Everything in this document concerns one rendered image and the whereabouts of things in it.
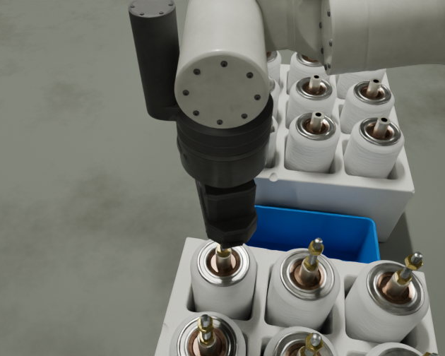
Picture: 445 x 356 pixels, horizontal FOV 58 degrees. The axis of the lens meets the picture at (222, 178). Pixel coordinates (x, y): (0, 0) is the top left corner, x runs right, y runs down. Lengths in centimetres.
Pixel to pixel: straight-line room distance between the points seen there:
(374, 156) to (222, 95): 54
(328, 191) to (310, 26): 49
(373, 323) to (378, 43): 40
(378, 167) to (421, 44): 51
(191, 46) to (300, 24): 11
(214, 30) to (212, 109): 5
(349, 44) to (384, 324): 40
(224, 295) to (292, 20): 37
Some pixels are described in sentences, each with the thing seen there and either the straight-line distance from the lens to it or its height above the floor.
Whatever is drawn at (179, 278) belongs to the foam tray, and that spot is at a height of 18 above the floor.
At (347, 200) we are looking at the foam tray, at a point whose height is 13.
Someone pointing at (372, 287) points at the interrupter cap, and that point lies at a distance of 60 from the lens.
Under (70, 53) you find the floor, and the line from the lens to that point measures 153.
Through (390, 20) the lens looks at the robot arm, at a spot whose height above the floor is 63.
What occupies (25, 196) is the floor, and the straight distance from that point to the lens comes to 108.
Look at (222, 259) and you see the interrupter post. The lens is 56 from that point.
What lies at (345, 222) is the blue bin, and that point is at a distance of 84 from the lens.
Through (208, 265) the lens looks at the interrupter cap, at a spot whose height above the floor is 25.
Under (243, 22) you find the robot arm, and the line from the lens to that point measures 30.
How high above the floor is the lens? 76
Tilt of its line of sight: 49 degrees down
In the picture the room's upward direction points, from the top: straight up
